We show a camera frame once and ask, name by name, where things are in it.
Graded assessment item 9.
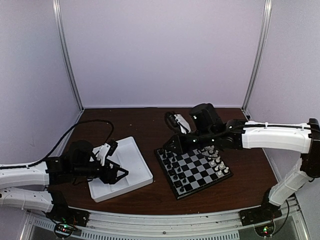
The front aluminium rail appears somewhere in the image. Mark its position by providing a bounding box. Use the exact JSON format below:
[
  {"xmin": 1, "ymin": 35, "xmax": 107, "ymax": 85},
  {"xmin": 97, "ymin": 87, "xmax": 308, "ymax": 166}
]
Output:
[{"xmin": 23, "ymin": 196, "xmax": 305, "ymax": 240}]

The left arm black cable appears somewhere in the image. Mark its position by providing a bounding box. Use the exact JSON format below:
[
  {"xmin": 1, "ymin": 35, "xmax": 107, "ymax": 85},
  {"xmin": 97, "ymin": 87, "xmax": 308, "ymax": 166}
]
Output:
[{"xmin": 0, "ymin": 120, "xmax": 115, "ymax": 170}]

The right aluminium frame post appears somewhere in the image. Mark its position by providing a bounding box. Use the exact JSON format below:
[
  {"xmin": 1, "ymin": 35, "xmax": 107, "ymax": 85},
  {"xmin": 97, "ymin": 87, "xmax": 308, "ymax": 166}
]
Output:
[{"xmin": 241, "ymin": 0, "xmax": 273, "ymax": 115}]

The right circuit board with LEDs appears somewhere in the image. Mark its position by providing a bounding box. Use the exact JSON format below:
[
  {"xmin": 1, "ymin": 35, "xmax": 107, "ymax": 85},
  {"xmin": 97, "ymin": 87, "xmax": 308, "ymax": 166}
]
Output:
[{"xmin": 254, "ymin": 223, "xmax": 275, "ymax": 238}]

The aluminium frame post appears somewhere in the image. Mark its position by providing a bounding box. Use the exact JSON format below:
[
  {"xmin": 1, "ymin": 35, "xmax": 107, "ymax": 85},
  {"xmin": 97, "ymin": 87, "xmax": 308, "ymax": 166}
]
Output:
[
  {"xmin": 52, "ymin": 0, "xmax": 84, "ymax": 112},
  {"xmin": 241, "ymin": 0, "xmax": 273, "ymax": 115}
]

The white compartment tray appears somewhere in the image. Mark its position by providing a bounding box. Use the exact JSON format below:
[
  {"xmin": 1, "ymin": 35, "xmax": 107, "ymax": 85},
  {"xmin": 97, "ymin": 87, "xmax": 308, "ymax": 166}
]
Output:
[{"xmin": 88, "ymin": 136, "xmax": 154, "ymax": 203}]

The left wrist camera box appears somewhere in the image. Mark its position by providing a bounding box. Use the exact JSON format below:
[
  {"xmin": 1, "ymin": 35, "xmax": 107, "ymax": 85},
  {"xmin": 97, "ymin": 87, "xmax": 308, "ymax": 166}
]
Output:
[{"xmin": 96, "ymin": 140, "xmax": 118, "ymax": 167}]

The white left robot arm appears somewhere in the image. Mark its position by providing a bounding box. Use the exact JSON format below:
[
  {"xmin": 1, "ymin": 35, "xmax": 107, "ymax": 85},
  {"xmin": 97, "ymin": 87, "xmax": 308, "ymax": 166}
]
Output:
[{"xmin": 0, "ymin": 140, "xmax": 129, "ymax": 222}]

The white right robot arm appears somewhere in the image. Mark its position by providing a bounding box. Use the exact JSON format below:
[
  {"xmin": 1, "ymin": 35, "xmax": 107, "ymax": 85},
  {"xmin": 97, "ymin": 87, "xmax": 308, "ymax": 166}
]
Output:
[{"xmin": 163, "ymin": 103, "xmax": 320, "ymax": 221}]

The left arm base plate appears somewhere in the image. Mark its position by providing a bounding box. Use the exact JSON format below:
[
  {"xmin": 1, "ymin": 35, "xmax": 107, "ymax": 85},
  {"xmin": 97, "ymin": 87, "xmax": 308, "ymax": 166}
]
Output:
[{"xmin": 45, "ymin": 208, "xmax": 90, "ymax": 227}]

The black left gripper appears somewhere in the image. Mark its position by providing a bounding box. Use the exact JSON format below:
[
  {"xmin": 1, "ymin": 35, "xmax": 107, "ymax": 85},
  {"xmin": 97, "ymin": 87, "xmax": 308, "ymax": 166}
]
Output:
[{"xmin": 72, "ymin": 158, "xmax": 128, "ymax": 185}]

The left aluminium frame post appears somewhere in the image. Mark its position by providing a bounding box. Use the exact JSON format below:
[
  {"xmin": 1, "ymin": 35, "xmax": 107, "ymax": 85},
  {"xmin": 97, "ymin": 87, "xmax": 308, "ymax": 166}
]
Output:
[{"xmin": 52, "ymin": 0, "xmax": 84, "ymax": 112}]

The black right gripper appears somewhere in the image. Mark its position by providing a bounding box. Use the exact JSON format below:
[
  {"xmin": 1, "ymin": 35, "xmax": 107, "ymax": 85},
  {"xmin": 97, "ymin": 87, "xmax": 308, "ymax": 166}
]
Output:
[{"xmin": 163, "ymin": 129, "xmax": 216, "ymax": 157}]

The black and grey chessboard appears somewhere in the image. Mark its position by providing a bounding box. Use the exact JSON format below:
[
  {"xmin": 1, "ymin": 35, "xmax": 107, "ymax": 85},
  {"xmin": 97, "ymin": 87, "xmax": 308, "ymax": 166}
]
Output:
[{"xmin": 154, "ymin": 145, "xmax": 233, "ymax": 200}]

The black king piece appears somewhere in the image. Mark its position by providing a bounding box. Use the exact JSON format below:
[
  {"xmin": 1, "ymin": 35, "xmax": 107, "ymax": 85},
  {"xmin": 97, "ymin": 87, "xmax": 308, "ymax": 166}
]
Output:
[{"xmin": 168, "ymin": 169, "xmax": 176, "ymax": 176}]

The left circuit board with LEDs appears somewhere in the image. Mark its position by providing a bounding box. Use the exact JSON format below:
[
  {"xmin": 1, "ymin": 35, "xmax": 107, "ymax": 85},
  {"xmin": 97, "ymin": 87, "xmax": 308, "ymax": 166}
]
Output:
[{"xmin": 53, "ymin": 223, "xmax": 75, "ymax": 238}]

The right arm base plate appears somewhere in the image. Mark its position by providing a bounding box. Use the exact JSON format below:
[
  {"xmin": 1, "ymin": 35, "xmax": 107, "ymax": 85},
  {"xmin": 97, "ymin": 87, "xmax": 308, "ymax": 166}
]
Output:
[{"xmin": 239, "ymin": 206, "xmax": 283, "ymax": 226}]

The black knight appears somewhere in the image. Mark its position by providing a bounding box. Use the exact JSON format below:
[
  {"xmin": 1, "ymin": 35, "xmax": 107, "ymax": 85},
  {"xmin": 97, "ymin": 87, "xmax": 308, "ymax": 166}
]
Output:
[{"xmin": 174, "ymin": 181, "xmax": 181, "ymax": 188}]

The circuit board with leds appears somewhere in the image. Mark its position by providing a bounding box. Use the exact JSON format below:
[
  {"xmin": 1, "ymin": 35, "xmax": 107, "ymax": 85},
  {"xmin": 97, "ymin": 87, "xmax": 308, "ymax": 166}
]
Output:
[
  {"xmin": 254, "ymin": 223, "xmax": 275, "ymax": 238},
  {"xmin": 53, "ymin": 223, "xmax": 75, "ymax": 238}
]

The white king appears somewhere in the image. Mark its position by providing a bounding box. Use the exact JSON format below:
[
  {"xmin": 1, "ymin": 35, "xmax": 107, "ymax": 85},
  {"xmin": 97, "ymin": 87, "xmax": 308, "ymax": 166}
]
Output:
[{"xmin": 213, "ymin": 150, "xmax": 220, "ymax": 158}]

